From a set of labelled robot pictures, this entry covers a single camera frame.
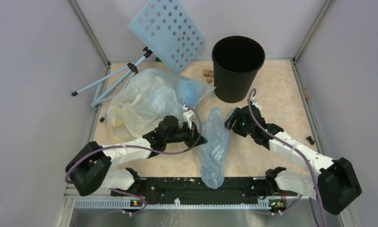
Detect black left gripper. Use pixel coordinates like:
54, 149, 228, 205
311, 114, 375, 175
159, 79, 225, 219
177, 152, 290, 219
165, 121, 207, 148

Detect translucent yellowish trash bag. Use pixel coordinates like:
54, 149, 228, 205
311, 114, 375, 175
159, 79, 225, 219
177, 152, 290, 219
106, 68, 214, 143

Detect light blue trash bag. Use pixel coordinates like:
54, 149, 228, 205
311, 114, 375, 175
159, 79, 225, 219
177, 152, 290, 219
199, 108, 230, 189

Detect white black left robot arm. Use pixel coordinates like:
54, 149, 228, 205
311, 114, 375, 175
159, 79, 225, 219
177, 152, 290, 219
65, 115, 207, 196

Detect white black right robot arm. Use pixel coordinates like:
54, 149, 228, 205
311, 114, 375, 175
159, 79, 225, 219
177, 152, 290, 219
225, 105, 362, 215

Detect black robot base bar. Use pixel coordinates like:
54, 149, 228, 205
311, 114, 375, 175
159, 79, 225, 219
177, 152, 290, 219
127, 177, 296, 205

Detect black plastic trash bin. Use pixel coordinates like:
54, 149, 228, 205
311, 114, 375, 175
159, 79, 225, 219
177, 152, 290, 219
211, 35, 266, 103

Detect light blue tripod legs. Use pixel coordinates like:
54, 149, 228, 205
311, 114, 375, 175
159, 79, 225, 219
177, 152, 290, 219
71, 46, 153, 107

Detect small black clip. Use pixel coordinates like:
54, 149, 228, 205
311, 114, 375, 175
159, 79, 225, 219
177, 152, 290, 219
306, 136, 315, 145

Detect light blue perforated stand plate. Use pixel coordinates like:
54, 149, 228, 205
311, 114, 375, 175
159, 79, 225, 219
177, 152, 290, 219
128, 0, 206, 74

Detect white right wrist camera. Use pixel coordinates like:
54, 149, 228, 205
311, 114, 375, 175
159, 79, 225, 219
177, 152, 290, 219
250, 99, 262, 111

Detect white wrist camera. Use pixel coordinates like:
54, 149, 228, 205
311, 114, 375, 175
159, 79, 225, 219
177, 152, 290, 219
250, 99, 262, 111
183, 105, 195, 129

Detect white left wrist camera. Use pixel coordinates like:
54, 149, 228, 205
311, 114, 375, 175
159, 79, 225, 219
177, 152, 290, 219
183, 105, 195, 129

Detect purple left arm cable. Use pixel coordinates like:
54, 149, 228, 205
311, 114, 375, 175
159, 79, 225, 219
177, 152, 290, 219
64, 105, 203, 185

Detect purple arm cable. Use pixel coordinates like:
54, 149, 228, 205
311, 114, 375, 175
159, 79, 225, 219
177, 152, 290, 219
248, 88, 329, 227
64, 105, 203, 185

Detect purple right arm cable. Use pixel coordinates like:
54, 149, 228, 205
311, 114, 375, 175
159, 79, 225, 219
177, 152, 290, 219
248, 88, 329, 227

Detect white slotted cable duct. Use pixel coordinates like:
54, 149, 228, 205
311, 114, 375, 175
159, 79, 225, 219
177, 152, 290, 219
75, 199, 271, 210

